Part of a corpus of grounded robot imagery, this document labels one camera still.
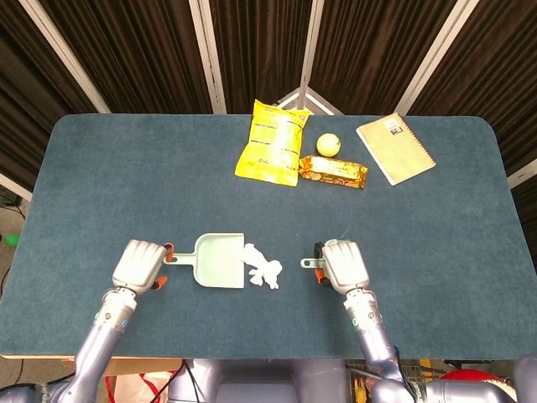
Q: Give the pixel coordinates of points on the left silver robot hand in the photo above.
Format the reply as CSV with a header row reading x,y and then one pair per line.
x,y
136,264

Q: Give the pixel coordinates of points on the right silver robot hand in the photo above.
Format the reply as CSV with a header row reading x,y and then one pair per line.
x,y
346,268

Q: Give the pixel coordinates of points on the mint green hand brush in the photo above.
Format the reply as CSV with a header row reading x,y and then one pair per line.
x,y
309,263

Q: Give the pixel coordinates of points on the mint green dustpan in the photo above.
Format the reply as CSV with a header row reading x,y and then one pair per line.
x,y
220,264

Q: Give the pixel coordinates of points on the blue felt table mat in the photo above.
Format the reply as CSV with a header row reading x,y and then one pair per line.
x,y
147,176

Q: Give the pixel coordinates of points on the golden biscuit packet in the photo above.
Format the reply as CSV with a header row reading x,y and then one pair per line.
x,y
333,171

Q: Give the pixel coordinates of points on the brown cardboard box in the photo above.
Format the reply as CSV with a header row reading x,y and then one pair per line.
x,y
142,365

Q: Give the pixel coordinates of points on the yellow tennis ball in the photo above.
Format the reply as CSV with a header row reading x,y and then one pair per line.
x,y
328,145

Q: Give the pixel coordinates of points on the red and white bag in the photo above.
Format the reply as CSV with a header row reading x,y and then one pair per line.
x,y
134,390

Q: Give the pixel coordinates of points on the brown spiral notebook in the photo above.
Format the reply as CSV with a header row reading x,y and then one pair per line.
x,y
394,147

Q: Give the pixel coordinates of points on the grey robot torso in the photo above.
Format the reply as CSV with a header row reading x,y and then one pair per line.
x,y
260,382

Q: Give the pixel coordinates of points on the yellow snack bag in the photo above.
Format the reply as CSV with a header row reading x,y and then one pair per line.
x,y
272,142

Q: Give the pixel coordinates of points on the red and white baseball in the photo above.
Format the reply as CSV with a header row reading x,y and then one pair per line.
x,y
465,375

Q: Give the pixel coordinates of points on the white partition foot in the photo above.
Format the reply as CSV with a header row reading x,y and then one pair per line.
x,y
302,101

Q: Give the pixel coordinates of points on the dark brown curtain panel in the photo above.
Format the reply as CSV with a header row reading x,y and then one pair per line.
x,y
369,54
260,50
503,84
138,54
25,105

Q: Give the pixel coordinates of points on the white partition post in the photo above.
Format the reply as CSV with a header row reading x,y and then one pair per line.
x,y
311,42
63,46
207,54
436,50

